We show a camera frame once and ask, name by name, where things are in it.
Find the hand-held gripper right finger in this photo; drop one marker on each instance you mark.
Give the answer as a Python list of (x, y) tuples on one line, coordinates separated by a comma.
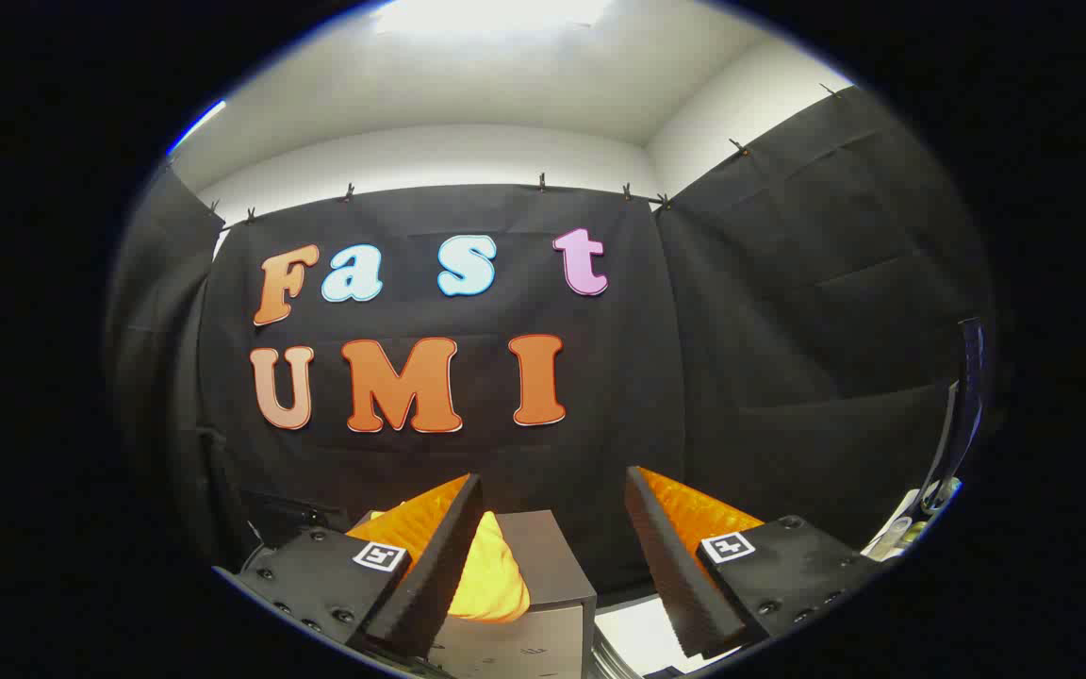
[(666, 566)]

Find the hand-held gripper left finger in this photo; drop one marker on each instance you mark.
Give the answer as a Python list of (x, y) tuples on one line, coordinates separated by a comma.
[(439, 566)]

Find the orange buttoned shirt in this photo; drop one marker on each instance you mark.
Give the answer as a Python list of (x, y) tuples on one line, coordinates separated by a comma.
[(491, 577)]

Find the grey box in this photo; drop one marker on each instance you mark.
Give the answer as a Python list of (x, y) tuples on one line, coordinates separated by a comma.
[(552, 566)]

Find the black backdrop cloth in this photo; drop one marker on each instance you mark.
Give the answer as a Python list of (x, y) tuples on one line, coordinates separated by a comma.
[(656, 377)]

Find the white plastic item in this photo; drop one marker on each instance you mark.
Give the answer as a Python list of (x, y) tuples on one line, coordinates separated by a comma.
[(901, 528)]

